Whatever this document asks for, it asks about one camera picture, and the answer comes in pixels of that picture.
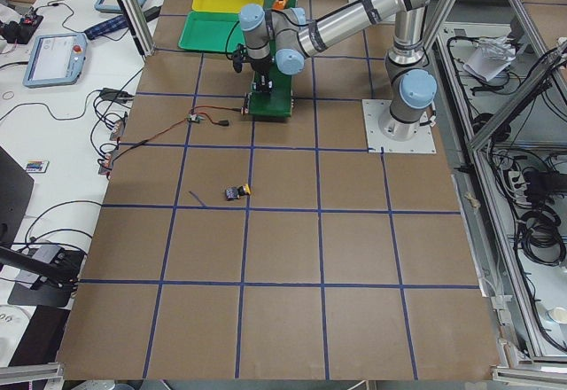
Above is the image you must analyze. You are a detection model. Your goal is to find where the small motor controller board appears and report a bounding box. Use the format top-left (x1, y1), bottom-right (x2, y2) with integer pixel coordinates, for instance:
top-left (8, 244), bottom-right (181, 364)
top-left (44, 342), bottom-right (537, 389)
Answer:
top-left (188, 114), bottom-right (204, 123)

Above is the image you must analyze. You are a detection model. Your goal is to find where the green conveyor belt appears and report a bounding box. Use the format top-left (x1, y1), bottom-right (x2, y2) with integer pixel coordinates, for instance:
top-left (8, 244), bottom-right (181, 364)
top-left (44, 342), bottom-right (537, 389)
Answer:
top-left (243, 0), bottom-right (297, 120)

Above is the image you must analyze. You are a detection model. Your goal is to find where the large blue teach pendant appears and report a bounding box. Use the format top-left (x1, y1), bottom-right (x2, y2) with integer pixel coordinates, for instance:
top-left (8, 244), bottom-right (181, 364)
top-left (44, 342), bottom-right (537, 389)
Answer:
top-left (22, 33), bottom-right (88, 88)

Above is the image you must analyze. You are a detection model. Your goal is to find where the green plastic tray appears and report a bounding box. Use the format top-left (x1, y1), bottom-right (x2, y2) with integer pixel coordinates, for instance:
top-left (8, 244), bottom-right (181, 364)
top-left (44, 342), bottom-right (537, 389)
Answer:
top-left (178, 11), bottom-right (245, 54)

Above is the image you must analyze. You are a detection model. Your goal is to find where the aluminium frame post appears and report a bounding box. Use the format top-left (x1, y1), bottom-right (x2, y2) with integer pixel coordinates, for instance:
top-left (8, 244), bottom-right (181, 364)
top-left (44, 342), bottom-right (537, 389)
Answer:
top-left (116, 0), bottom-right (155, 58)

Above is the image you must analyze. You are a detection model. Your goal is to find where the black monitor stand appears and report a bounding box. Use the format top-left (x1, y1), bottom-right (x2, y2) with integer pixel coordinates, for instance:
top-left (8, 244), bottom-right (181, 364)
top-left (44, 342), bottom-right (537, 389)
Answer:
top-left (0, 145), bottom-right (85, 309)

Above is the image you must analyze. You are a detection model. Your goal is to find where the yellow push button bottom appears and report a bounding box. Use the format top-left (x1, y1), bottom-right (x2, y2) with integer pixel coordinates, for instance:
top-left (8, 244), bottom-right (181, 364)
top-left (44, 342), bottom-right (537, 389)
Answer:
top-left (225, 183), bottom-right (252, 201)

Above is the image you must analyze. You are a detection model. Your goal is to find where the crumpled white paper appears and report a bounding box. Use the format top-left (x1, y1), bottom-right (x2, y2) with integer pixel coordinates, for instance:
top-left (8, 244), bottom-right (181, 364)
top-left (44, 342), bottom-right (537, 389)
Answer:
top-left (463, 36), bottom-right (516, 82)

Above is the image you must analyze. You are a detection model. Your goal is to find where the blue checkered umbrella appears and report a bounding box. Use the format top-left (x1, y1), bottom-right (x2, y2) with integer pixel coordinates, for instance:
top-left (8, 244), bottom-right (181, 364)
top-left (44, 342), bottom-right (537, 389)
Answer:
top-left (83, 15), bottom-right (128, 40)

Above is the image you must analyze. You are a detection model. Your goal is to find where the plain orange cylinder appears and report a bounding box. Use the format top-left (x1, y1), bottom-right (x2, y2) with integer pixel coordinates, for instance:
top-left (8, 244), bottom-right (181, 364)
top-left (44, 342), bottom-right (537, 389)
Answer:
top-left (272, 0), bottom-right (289, 11)

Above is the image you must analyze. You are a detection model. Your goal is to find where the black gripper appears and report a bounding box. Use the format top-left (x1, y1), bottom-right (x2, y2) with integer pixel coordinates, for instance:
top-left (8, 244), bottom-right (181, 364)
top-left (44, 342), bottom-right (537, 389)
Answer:
top-left (232, 0), bottom-right (289, 94)

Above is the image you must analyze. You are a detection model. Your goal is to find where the black power adapter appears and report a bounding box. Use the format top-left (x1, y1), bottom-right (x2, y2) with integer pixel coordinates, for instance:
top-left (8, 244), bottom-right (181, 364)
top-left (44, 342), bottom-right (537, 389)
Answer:
top-left (99, 88), bottom-right (134, 103)

